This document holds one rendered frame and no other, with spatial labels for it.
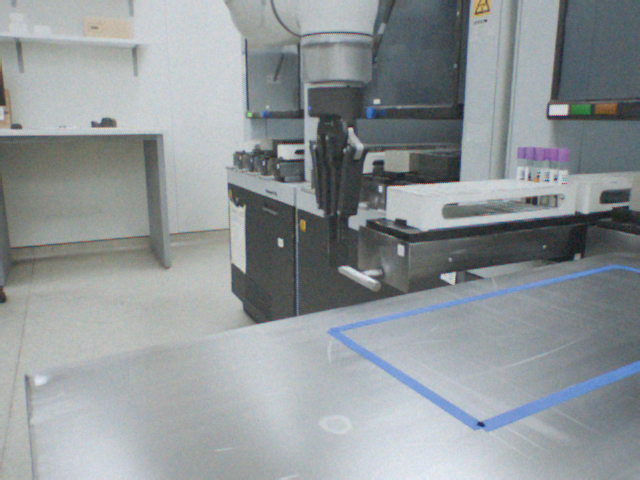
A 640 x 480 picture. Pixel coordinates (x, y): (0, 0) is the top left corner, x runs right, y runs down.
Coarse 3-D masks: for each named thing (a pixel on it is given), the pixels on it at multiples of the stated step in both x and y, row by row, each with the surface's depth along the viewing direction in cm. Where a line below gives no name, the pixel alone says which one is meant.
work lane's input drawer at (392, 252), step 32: (384, 224) 77; (512, 224) 79; (544, 224) 82; (576, 224) 83; (384, 256) 76; (416, 256) 71; (448, 256) 73; (480, 256) 76; (512, 256) 79; (544, 256) 82
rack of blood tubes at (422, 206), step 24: (408, 192) 75; (432, 192) 75; (456, 192) 75; (480, 192) 76; (504, 192) 78; (528, 192) 80; (552, 192) 82; (576, 192) 85; (408, 216) 76; (432, 216) 73; (456, 216) 87; (480, 216) 88; (504, 216) 79; (528, 216) 81
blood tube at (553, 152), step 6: (552, 150) 85; (558, 150) 85; (552, 156) 85; (558, 156) 85; (552, 162) 85; (552, 168) 86; (552, 174) 86; (552, 180) 86; (552, 198) 86; (552, 204) 87
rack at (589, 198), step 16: (576, 176) 95; (592, 176) 96; (608, 176) 95; (624, 176) 95; (592, 192) 86; (608, 192) 102; (624, 192) 102; (576, 208) 87; (592, 208) 87; (608, 208) 88
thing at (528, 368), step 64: (320, 320) 40; (384, 320) 40; (448, 320) 40; (512, 320) 40; (576, 320) 40; (64, 384) 30; (128, 384) 30; (192, 384) 30; (256, 384) 30; (320, 384) 30; (384, 384) 30; (448, 384) 30; (512, 384) 30; (576, 384) 30; (64, 448) 24; (128, 448) 24; (192, 448) 24; (256, 448) 24; (320, 448) 24; (384, 448) 24; (448, 448) 24; (512, 448) 24; (576, 448) 24
